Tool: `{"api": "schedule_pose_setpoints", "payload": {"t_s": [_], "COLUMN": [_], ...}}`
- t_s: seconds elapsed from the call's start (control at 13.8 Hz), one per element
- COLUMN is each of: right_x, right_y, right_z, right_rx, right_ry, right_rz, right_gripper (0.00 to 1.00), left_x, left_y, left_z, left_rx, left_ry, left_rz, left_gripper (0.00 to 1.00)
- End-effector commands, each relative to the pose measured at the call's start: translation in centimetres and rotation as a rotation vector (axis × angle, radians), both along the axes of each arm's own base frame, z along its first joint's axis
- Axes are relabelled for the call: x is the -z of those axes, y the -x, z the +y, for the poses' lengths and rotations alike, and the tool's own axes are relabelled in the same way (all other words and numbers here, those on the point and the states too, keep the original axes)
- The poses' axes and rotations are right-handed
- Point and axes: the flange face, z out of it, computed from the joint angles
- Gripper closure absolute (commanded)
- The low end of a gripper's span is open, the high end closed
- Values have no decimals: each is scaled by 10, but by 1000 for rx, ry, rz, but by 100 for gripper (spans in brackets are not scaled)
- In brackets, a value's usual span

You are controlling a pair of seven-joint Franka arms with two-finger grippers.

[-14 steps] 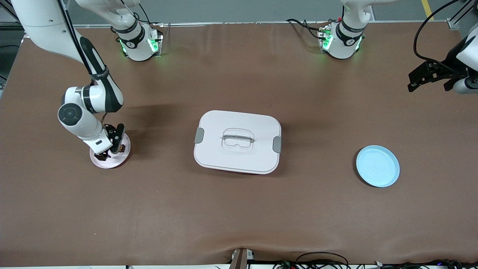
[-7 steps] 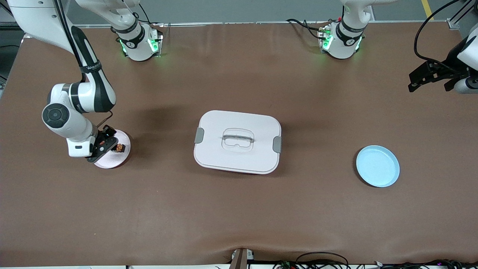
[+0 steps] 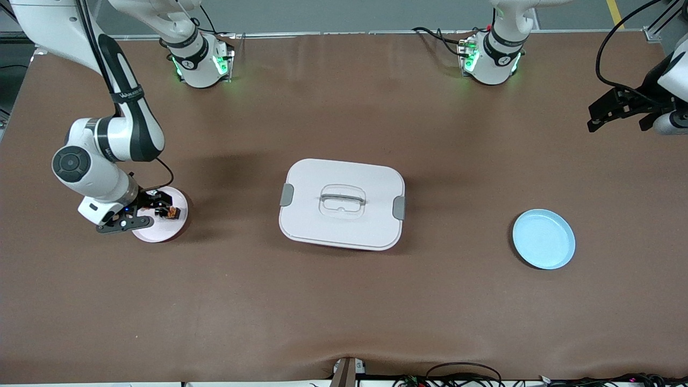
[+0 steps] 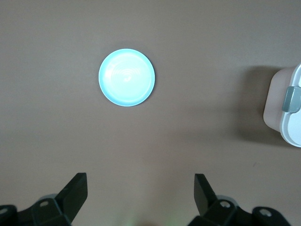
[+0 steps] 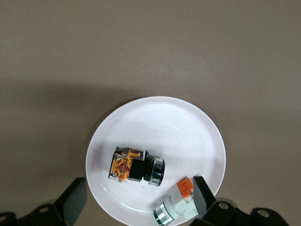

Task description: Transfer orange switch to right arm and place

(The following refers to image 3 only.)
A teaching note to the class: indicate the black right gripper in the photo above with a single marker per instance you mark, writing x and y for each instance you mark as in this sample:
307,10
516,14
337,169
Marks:
147,200

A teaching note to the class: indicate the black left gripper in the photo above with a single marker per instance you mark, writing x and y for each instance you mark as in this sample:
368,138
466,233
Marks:
640,101

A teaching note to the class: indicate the black orange switch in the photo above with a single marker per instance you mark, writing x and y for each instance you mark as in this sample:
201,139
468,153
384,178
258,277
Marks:
172,214

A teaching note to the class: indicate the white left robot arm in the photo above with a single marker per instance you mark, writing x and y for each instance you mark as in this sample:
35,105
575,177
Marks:
494,59

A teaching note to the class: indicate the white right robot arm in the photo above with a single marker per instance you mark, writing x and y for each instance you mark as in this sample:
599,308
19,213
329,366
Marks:
97,177

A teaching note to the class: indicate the pink round plate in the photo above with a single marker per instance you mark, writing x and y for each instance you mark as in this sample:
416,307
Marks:
166,231

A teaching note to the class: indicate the light blue round plate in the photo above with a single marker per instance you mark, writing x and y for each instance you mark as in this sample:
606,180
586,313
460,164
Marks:
543,239

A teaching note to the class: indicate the white lidded storage box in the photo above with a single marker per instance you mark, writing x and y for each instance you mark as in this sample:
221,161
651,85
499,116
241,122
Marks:
344,226

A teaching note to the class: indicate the brown table mat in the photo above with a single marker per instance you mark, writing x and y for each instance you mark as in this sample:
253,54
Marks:
344,312

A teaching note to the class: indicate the aluminium frame profile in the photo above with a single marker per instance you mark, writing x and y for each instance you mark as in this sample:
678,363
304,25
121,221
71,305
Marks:
664,24

